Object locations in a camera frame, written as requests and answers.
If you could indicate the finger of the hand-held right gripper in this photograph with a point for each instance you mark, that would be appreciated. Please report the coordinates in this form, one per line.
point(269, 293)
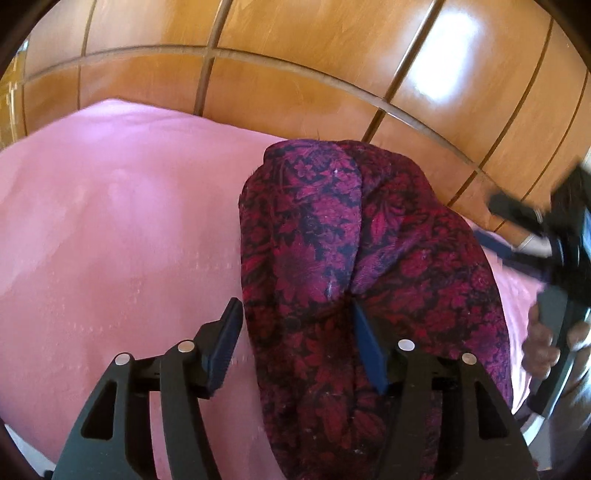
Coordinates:
point(517, 208)
point(512, 257)

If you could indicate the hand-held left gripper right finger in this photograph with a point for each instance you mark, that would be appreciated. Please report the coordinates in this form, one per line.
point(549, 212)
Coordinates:
point(369, 350)

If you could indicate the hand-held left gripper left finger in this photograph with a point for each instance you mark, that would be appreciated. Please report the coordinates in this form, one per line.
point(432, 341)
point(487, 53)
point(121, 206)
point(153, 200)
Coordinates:
point(224, 350)

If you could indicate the red floral sweater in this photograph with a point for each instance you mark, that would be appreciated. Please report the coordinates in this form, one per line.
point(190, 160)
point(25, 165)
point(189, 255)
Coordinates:
point(323, 240)

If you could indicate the pink bed sheet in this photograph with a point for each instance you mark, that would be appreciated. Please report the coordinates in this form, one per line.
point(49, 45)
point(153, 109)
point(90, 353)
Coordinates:
point(115, 230)

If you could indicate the person's right hand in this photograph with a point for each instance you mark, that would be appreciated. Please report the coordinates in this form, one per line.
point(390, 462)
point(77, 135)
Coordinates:
point(538, 350)

